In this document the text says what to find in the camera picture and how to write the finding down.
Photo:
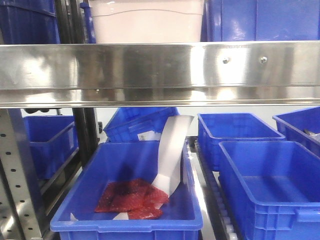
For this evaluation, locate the white plastic lidded bin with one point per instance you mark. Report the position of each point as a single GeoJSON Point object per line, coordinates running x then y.
{"type": "Point", "coordinates": [146, 21]}

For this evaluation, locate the red plastic bag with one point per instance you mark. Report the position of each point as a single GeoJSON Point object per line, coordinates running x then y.
{"type": "Point", "coordinates": [138, 198]}

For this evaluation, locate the tilted blue bin behind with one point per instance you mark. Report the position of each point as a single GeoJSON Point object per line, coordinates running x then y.
{"type": "Point", "coordinates": [134, 124]}

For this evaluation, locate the white paper strip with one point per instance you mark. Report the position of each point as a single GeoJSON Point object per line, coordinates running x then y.
{"type": "Point", "coordinates": [169, 153]}

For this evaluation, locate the blue bin far right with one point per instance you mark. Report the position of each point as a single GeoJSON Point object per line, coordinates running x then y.
{"type": "Point", "coordinates": [302, 126]}

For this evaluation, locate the blue bin upper left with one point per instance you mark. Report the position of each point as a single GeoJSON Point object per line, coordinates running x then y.
{"type": "Point", "coordinates": [29, 22]}

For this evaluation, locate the stainless steel shelf rail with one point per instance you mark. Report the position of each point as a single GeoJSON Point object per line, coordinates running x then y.
{"type": "Point", "coordinates": [177, 74]}

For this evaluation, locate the perforated steel shelf post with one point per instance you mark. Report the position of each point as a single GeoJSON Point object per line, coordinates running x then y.
{"type": "Point", "coordinates": [16, 159]}

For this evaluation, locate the blue bin with red bag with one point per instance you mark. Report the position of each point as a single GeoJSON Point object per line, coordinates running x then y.
{"type": "Point", "coordinates": [76, 219]}

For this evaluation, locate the blue bin upper right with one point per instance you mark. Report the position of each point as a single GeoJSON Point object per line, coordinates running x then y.
{"type": "Point", "coordinates": [260, 20]}

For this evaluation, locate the white roller conveyor track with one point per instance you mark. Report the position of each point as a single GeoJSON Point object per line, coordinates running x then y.
{"type": "Point", "coordinates": [217, 222]}

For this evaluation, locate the blue bin upper middle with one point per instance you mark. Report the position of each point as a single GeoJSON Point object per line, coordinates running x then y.
{"type": "Point", "coordinates": [89, 25]}

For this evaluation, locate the blue bin rear middle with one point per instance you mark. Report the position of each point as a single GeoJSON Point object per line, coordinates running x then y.
{"type": "Point", "coordinates": [217, 127]}

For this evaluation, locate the blue bin lower left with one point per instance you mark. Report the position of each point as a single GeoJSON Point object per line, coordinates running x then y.
{"type": "Point", "coordinates": [52, 140]}

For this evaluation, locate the blue bin front right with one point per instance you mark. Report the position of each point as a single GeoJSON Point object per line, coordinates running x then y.
{"type": "Point", "coordinates": [272, 189]}

